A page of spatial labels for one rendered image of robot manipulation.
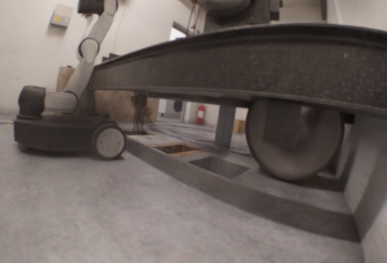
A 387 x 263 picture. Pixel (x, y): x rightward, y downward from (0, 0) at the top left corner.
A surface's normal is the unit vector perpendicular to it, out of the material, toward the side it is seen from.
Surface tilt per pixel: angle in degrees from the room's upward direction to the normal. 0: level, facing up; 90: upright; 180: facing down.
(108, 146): 90
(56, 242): 0
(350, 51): 90
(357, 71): 90
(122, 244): 0
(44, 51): 90
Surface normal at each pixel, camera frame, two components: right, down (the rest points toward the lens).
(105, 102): 0.76, 0.14
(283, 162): -0.63, -0.05
